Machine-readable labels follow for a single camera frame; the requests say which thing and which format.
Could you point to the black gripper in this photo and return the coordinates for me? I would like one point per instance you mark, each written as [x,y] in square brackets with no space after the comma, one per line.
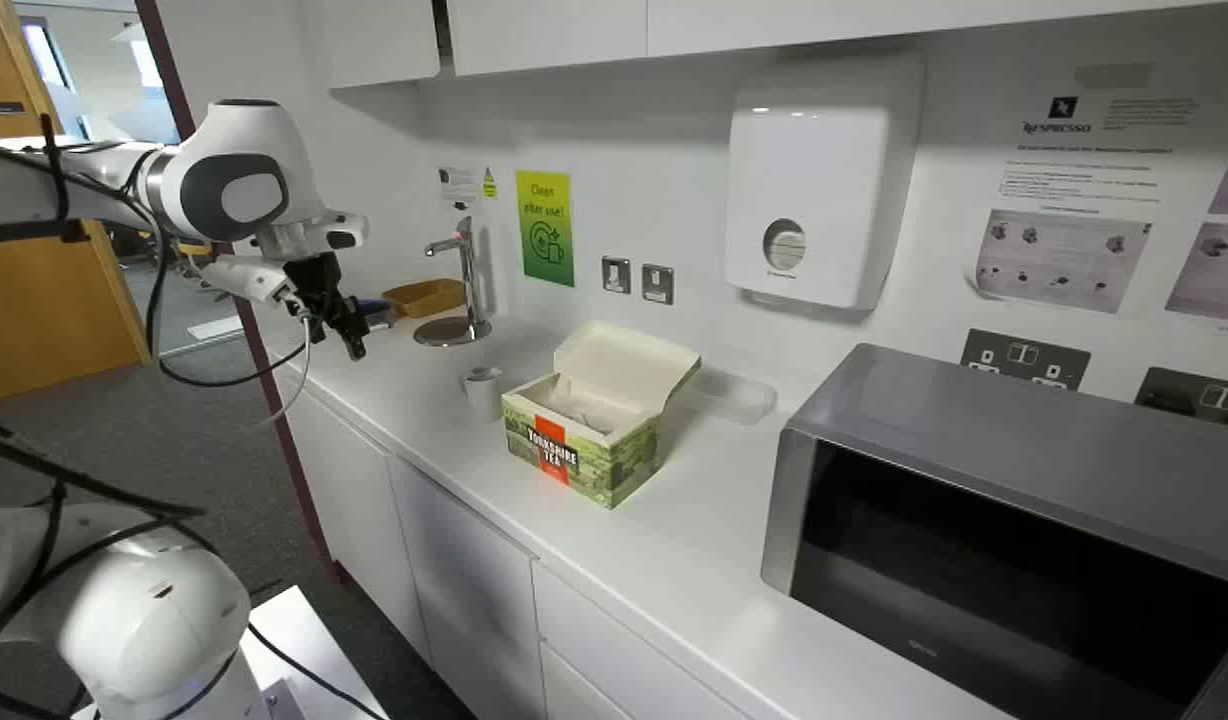
[314,280]

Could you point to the white robot base platform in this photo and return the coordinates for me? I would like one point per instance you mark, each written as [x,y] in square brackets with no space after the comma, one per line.
[290,616]

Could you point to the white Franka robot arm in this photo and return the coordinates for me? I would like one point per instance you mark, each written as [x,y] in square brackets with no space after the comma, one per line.
[239,147]

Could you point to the small white mug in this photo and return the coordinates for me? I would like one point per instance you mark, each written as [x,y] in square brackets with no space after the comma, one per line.
[481,392]

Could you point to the green cardboard tea box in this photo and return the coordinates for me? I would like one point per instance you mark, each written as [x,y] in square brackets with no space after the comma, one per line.
[596,426]

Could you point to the brown sponge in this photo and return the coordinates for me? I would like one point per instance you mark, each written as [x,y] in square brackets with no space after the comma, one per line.
[422,299]

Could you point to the chrome tap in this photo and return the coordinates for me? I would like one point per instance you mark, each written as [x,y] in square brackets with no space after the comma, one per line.
[472,272]

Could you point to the white lower cabinet door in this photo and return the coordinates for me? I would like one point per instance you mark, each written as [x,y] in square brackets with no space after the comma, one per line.
[354,513]
[472,600]

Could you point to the wooden door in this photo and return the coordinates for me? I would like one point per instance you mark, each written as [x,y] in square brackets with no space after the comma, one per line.
[36,305]

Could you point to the white lower drawer front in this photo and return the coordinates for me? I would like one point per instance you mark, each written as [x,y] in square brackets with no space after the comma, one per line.
[613,660]

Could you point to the white paper towel dispenser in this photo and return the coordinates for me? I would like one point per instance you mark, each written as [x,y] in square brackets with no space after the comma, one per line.
[809,201]

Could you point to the wide white upper cabinet door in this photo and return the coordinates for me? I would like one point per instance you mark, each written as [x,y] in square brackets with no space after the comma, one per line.
[904,23]

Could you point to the stainless steel microwave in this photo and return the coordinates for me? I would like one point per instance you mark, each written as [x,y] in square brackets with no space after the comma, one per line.
[1037,532]

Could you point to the white instruction poster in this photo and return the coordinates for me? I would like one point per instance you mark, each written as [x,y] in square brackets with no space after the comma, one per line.
[1085,201]

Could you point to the photo poster with grey pictures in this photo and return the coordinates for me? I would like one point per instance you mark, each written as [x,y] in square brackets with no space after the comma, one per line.
[1218,232]

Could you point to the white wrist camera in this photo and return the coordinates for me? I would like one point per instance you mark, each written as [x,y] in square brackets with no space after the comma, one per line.
[334,239]

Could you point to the small white wall label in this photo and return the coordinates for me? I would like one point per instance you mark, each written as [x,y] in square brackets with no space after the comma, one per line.
[456,183]

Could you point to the small yellow wall sticker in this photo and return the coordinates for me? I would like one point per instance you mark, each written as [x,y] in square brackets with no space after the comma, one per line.
[491,185]

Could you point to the green wall sign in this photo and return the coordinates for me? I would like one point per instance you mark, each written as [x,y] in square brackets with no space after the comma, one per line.
[547,226]

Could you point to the silver wall switch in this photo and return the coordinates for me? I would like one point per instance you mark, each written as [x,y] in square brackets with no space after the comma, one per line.
[657,280]
[617,272]

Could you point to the black wall socket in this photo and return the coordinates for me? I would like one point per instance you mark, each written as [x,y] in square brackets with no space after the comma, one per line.
[1194,396]
[1027,359]

